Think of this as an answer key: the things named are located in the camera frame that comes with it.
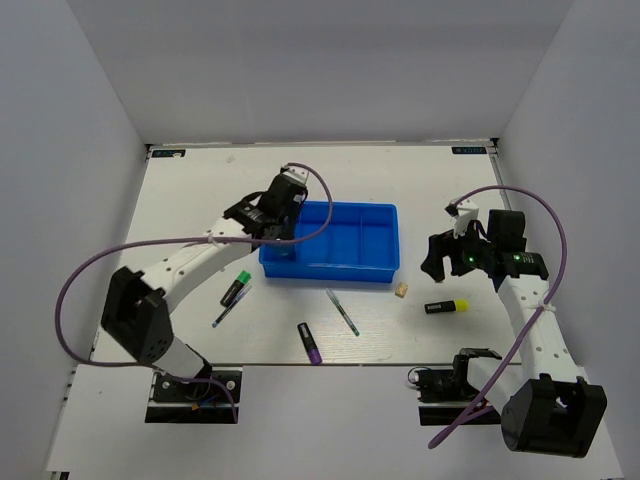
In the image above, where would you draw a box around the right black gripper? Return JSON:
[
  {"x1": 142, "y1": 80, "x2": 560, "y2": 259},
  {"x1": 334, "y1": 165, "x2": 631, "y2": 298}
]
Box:
[{"x1": 421, "y1": 218, "x2": 495, "y2": 281}]

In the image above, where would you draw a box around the yellow cap black highlighter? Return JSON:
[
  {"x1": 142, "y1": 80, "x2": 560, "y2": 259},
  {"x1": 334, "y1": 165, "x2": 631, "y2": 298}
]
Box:
[{"x1": 424, "y1": 299, "x2": 469, "y2": 315}]

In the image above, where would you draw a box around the green cap black highlighter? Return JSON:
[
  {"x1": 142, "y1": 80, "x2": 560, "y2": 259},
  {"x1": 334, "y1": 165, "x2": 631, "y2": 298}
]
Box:
[{"x1": 220, "y1": 270, "x2": 251, "y2": 308}]

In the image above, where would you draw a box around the blue ink pen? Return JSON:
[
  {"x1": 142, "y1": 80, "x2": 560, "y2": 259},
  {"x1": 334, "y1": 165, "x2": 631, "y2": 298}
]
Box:
[{"x1": 211, "y1": 284, "x2": 252, "y2": 328}]

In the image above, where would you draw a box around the green ink pen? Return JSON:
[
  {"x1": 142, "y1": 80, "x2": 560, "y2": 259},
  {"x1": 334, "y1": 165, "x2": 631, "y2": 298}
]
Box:
[{"x1": 326, "y1": 288, "x2": 360, "y2": 337}]

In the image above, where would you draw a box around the purple cap black highlighter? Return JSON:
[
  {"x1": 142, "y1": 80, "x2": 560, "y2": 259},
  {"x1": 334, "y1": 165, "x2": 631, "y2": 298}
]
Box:
[{"x1": 297, "y1": 322, "x2": 322, "y2": 365}]

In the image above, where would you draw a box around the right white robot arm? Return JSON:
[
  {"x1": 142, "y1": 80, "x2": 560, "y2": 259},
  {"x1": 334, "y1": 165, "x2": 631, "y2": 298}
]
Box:
[{"x1": 421, "y1": 203, "x2": 607, "y2": 458}]

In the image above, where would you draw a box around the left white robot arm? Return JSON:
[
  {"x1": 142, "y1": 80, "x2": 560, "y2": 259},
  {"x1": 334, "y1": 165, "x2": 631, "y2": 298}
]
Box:
[{"x1": 101, "y1": 167, "x2": 309, "y2": 399}]

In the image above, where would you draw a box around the small cork cube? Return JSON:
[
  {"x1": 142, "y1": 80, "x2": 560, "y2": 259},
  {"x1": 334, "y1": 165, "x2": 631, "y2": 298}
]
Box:
[{"x1": 395, "y1": 283, "x2": 408, "y2": 298}]

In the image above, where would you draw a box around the blue plastic divided bin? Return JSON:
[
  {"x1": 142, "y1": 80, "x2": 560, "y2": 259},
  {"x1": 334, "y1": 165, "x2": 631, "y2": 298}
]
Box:
[{"x1": 259, "y1": 202, "x2": 400, "y2": 284}]

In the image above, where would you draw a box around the right corner table label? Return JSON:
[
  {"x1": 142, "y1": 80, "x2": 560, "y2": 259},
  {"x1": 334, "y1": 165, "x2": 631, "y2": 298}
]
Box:
[{"x1": 451, "y1": 146, "x2": 487, "y2": 155}]

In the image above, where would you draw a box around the corner table label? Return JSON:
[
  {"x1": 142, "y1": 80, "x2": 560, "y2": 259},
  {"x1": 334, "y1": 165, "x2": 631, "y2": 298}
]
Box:
[
  {"x1": 451, "y1": 146, "x2": 487, "y2": 155},
  {"x1": 151, "y1": 149, "x2": 186, "y2": 158}
]

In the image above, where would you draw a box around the left corner table label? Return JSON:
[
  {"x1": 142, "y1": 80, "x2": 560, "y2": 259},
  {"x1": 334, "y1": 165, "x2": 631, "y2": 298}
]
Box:
[{"x1": 151, "y1": 149, "x2": 186, "y2": 158}]

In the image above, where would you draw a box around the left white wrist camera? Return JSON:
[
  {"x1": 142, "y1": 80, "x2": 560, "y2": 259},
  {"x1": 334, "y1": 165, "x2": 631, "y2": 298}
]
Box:
[{"x1": 280, "y1": 164, "x2": 309, "y2": 186}]

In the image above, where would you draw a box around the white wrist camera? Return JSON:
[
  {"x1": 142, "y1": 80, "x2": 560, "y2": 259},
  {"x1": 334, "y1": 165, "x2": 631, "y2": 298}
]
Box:
[
  {"x1": 445, "y1": 199, "x2": 479, "y2": 238},
  {"x1": 280, "y1": 164, "x2": 309, "y2": 186}
]

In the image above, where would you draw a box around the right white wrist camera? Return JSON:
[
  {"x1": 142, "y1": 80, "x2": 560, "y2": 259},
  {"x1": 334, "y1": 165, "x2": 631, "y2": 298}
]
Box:
[{"x1": 445, "y1": 199, "x2": 479, "y2": 238}]

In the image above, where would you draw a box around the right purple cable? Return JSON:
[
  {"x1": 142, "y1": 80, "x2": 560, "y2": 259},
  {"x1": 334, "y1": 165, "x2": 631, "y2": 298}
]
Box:
[{"x1": 427, "y1": 185, "x2": 569, "y2": 450}]

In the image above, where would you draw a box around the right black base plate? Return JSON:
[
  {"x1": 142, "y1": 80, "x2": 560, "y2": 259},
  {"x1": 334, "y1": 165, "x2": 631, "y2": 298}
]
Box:
[{"x1": 407, "y1": 359, "x2": 514, "y2": 426}]

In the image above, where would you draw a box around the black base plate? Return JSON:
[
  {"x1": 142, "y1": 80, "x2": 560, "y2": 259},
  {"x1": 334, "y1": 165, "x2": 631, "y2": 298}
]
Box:
[
  {"x1": 407, "y1": 359, "x2": 514, "y2": 426},
  {"x1": 145, "y1": 374, "x2": 236, "y2": 425}
]

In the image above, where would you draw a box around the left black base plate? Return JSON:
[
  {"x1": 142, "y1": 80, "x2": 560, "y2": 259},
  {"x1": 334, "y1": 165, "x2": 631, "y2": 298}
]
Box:
[{"x1": 145, "y1": 374, "x2": 236, "y2": 425}]

